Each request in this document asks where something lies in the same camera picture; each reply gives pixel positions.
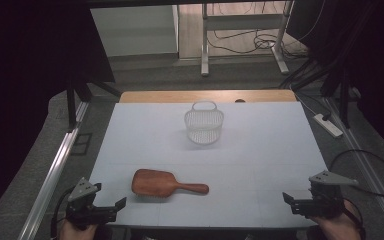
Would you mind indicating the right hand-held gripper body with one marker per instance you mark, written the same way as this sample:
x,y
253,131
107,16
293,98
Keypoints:
x,y
323,200

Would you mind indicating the black floor socket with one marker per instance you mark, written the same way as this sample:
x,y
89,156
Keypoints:
x,y
81,144

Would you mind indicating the black curtain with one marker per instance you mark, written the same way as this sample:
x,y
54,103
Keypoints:
x,y
30,66
373,66

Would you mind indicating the white wall panel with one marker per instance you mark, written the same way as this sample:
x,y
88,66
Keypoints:
x,y
133,30

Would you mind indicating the wooden hairbrush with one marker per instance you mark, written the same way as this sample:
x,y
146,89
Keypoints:
x,y
161,184

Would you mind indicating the white table mat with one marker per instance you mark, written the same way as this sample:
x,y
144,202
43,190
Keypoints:
x,y
213,166

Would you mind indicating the person's right hand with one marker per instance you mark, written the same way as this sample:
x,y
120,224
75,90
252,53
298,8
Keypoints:
x,y
336,228

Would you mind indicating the black tripod stand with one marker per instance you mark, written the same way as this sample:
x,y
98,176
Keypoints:
x,y
340,86
80,93

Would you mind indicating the aluminium rail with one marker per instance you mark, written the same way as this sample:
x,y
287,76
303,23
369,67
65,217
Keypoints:
x,y
51,180
366,160

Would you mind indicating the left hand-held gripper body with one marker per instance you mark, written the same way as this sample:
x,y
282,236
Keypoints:
x,y
86,210

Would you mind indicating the wooden table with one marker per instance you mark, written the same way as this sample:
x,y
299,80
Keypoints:
x,y
180,96

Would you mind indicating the white metal desk frame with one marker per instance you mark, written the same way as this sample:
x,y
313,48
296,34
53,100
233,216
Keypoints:
x,y
243,21

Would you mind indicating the white plastic basket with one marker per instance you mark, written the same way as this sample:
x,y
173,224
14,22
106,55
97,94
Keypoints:
x,y
204,123

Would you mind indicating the person's left hand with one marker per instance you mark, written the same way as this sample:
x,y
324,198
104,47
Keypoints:
x,y
75,233

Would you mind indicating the white power strip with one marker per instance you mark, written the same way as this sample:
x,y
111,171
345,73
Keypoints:
x,y
328,126

